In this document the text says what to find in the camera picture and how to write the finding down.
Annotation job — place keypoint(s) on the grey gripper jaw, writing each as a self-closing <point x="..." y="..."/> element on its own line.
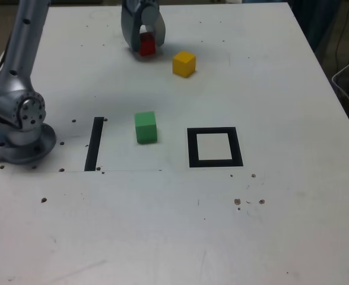
<point x="150" y="16"/>

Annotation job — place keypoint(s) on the red cube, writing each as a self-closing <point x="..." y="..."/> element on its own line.
<point x="147" y="48"/>

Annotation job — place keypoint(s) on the yellow cube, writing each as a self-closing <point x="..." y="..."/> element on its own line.
<point x="182" y="64"/>

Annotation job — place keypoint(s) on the green cube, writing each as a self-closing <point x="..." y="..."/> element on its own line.
<point x="146" y="129"/>

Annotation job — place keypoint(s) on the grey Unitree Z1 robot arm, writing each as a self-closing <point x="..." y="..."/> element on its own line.
<point x="17" y="89"/>

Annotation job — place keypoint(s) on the black tape square outline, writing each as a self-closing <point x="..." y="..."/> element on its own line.
<point x="192" y="148"/>

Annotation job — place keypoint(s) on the black tape strip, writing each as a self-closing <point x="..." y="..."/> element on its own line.
<point x="93" y="145"/>

